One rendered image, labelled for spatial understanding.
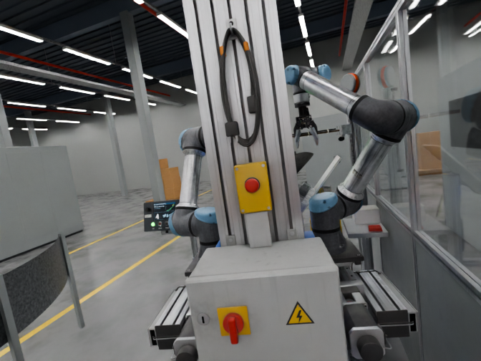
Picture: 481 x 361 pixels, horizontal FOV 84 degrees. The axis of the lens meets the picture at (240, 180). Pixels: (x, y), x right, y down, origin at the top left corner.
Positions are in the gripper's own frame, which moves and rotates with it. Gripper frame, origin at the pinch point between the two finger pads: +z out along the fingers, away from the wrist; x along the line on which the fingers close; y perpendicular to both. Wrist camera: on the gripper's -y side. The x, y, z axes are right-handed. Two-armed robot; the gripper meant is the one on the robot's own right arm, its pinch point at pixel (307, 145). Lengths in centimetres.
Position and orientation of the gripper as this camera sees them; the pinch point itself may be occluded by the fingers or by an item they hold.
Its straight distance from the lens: 137.9
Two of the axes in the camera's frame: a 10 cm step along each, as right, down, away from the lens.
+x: 9.5, -1.0, -2.8
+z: 1.4, 9.8, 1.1
